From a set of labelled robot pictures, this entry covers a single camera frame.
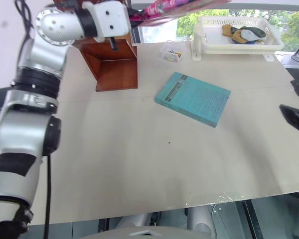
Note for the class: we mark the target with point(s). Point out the small clear plastic box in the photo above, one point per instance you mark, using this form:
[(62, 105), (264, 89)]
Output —
[(171, 53)]

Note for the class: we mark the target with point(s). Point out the wooden bookshelf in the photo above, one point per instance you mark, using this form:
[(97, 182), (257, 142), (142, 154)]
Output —
[(114, 72)]

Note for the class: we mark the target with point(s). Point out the yellow glove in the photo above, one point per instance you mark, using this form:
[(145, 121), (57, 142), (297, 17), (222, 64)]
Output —
[(229, 31)]

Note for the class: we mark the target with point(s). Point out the grey robot body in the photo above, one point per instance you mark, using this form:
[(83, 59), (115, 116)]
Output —
[(149, 227)]

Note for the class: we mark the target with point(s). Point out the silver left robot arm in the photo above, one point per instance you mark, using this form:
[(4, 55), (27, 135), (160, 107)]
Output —
[(27, 134)]

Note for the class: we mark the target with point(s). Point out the white plastic basket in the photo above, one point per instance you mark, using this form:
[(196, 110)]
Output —
[(239, 48)]

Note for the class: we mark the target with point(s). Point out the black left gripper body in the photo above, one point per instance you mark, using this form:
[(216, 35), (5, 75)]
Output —
[(135, 17)]

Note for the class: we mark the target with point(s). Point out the blue cloth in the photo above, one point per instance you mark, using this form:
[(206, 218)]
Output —
[(243, 41)]

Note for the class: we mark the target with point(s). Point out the teal book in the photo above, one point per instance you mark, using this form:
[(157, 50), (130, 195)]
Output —
[(194, 98)]

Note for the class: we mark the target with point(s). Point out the pink book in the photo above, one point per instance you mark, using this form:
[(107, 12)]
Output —
[(179, 8)]

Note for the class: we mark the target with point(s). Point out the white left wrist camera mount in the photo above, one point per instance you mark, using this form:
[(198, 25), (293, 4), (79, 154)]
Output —
[(109, 17)]

